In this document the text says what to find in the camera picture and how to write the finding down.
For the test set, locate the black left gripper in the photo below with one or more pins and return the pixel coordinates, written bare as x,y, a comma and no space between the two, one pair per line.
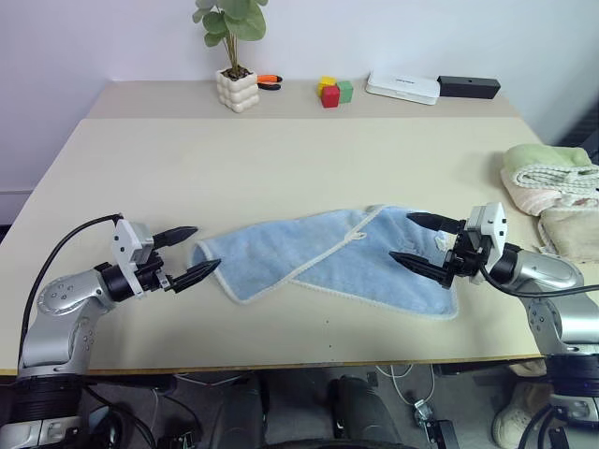
152,276

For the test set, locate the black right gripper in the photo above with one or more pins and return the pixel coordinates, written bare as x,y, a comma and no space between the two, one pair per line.
468,257

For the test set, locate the light blue towel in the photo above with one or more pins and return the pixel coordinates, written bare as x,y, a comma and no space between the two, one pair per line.
290,248

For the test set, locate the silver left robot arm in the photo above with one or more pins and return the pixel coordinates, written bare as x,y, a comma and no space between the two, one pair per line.
61,294

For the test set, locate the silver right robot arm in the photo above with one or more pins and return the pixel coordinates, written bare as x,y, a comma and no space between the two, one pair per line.
547,271

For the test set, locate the light green folded towel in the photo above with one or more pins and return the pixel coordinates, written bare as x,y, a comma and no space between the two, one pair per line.
529,156

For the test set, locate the white beaded folded towel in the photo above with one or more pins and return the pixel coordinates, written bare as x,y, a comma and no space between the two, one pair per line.
547,178

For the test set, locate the beige folded towel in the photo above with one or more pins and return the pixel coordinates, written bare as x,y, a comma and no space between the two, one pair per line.
571,229

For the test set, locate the pile of folded towels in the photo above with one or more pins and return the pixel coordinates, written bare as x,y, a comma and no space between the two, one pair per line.
531,201

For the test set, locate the white flat box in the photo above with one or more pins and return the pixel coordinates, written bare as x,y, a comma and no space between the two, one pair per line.
402,86

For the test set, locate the black rectangular box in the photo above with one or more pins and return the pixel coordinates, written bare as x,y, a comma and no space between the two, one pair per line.
468,87

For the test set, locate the green plant in white pot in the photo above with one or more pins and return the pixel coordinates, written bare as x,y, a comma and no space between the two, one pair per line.
236,91

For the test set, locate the green cube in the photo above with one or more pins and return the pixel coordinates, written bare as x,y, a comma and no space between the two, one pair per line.
345,91

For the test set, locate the dark rounded shape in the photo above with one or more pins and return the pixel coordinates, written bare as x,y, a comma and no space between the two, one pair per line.
362,407

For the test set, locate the red cube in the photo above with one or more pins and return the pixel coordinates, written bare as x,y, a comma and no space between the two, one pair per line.
330,97

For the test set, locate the dark object beside table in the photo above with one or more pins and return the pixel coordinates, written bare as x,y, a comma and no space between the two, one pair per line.
582,131

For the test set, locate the white shoe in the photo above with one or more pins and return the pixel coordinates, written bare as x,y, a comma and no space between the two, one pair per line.
515,416

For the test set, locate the yellow cube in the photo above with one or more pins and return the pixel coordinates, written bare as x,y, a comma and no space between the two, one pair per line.
326,82

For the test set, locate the orange black pliers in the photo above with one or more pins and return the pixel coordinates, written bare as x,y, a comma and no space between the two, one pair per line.
269,79

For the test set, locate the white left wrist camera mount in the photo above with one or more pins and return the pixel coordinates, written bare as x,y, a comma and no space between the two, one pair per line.
124,238

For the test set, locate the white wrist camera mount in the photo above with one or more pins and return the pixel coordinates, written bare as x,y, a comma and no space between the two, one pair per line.
124,238
493,220

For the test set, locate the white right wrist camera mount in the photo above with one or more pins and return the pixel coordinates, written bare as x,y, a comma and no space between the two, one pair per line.
493,220

